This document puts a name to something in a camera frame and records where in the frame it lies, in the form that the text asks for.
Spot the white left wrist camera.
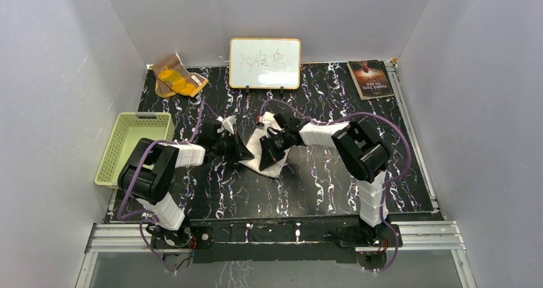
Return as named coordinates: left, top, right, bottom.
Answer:
left=217, top=115, right=236, bottom=134

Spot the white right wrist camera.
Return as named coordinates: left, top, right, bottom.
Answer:
left=256, top=111, right=276, bottom=131

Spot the brown and yellow cloth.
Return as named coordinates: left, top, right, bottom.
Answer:
left=150, top=53, right=209, bottom=98

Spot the aluminium base frame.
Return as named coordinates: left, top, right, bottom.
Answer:
left=76, top=218, right=476, bottom=287

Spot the white towel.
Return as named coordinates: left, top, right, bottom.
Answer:
left=238, top=111, right=290, bottom=179

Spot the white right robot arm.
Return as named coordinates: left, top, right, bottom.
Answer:
left=257, top=113, right=391, bottom=246

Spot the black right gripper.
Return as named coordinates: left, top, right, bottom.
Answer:
left=259, top=129, right=293, bottom=170

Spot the green perforated plastic basket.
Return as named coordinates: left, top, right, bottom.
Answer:
left=95, top=112, right=175, bottom=189

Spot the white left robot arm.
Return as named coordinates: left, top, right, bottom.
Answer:
left=117, top=118, right=254, bottom=247

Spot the dark paperback book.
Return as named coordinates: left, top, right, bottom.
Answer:
left=347, top=60, right=394, bottom=100

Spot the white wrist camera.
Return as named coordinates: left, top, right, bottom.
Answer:
left=217, top=115, right=236, bottom=134
left=256, top=111, right=276, bottom=131

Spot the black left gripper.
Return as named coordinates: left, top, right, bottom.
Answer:
left=213, top=132, right=254, bottom=163

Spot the small framed whiteboard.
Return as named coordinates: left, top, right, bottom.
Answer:
left=229, top=38, right=302, bottom=90

